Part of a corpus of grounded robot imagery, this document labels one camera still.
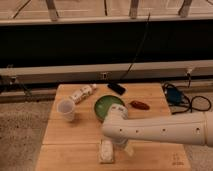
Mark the green bowl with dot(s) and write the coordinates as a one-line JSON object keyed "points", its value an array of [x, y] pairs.
{"points": [[103, 104]]}

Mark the white sponge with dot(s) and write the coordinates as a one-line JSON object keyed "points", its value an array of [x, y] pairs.
{"points": [[106, 152]]}

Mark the black rectangular device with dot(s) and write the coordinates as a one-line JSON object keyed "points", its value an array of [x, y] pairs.
{"points": [[117, 88]]}

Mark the clear plastic cup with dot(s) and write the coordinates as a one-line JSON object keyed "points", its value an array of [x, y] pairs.
{"points": [[66, 108]]}

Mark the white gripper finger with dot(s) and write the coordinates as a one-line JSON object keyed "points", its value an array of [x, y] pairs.
{"points": [[129, 149]]}

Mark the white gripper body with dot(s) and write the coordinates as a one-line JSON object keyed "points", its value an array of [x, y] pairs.
{"points": [[120, 142]]}

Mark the blue power box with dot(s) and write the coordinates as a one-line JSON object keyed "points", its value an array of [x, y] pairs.
{"points": [[174, 96]]}

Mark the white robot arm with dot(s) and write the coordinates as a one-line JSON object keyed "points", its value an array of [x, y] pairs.
{"points": [[190, 128]]}

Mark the red chili pepper toy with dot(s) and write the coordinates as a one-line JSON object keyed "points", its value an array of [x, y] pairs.
{"points": [[139, 105]]}

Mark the white plastic bottle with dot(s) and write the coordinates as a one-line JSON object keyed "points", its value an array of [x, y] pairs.
{"points": [[83, 93]]}

